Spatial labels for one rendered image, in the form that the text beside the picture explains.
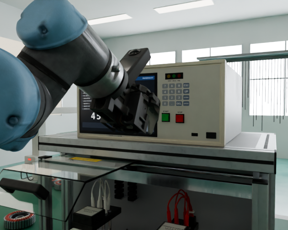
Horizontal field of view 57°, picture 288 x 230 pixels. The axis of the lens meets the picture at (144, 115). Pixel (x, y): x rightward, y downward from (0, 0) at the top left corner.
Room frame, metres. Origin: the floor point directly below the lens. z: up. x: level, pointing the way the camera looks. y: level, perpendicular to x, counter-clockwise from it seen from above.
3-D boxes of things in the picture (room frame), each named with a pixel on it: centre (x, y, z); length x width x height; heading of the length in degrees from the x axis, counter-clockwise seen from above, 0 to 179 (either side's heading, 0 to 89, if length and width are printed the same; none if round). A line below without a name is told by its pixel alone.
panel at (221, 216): (0.83, -0.04, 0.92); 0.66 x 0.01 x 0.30; 64
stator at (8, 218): (1.03, 0.48, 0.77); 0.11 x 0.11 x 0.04
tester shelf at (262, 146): (0.89, -0.06, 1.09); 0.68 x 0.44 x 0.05; 64
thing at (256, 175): (0.76, 0.00, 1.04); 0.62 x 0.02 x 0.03; 64
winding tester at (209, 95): (0.89, -0.08, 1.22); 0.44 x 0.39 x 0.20; 64
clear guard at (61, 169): (0.66, 0.17, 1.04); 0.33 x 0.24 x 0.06; 154
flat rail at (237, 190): (0.69, 0.03, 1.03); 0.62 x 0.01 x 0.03; 64
